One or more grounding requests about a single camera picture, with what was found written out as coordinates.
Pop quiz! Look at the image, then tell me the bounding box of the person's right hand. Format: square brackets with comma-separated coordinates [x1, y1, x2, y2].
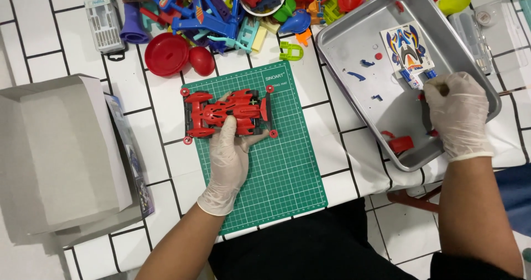
[422, 72, 495, 163]

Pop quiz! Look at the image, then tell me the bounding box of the person's left hand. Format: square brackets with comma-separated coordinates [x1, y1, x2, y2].
[197, 91, 270, 217]

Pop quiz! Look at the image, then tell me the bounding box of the red handled tool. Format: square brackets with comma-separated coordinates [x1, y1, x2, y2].
[418, 90, 439, 138]

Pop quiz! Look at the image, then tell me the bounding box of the red toy race car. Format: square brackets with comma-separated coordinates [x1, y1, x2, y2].
[180, 85, 278, 145]

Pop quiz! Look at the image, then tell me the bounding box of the car decal sticker sheet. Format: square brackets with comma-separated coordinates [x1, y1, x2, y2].
[380, 21, 435, 78]

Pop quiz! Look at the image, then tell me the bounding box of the clear plastic tool case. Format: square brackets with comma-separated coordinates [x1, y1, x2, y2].
[448, 11, 494, 74]

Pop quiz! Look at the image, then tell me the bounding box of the thin wooden stick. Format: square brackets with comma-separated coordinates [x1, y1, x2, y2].
[497, 87, 531, 96]

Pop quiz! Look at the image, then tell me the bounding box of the red plastic block part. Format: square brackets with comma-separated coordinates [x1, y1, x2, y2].
[388, 136, 415, 154]

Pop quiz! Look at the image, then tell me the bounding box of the yellow-green plastic egg half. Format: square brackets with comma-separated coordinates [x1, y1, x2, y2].
[438, 0, 472, 17]

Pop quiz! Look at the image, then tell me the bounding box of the clear plastic packaging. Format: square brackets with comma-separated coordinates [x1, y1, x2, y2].
[473, 0, 531, 73]

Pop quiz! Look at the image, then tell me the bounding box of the metal baking tray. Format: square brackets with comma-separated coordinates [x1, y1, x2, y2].
[315, 0, 503, 172]

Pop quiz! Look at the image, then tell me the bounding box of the blue fabric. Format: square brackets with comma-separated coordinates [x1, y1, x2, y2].
[494, 163, 531, 237]

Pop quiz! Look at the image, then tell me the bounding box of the green plastic toy piece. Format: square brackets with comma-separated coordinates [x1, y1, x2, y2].
[279, 41, 304, 62]

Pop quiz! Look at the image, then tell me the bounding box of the heap of colourful plastic toys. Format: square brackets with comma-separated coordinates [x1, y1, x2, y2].
[100, 0, 415, 54]

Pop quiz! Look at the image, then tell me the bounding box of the green cutting mat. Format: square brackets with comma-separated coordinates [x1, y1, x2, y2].
[181, 60, 328, 236]

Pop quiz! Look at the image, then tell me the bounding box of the person's black clothing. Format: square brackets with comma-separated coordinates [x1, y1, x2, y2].
[207, 197, 524, 280]

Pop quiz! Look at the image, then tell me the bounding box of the red plastic egg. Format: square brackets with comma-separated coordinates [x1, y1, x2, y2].
[189, 46, 215, 77]

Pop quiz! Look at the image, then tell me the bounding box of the blue toy bicycle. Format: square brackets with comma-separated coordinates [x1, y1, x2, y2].
[133, 0, 245, 50]

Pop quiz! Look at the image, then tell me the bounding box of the red round plastic lid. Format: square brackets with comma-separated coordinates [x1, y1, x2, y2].
[144, 32, 191, 77]

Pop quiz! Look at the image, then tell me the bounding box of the purple plastic cup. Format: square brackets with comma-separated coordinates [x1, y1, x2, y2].
[120, 2, 150, 44]

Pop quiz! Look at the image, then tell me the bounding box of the clear screwdriver bit case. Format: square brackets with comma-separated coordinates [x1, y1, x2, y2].
[79, 0, 127, 61]

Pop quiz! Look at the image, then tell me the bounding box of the grey cardboard box lid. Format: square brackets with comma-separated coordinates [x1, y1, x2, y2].
[0, 74, 144, 247]

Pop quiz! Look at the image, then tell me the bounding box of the white grid tablecloth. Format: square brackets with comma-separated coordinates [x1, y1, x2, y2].
[0, 0, 531, 280]

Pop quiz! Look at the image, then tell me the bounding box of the brown wooden stool frame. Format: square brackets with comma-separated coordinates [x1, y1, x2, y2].
[388, 185, 442, 213]

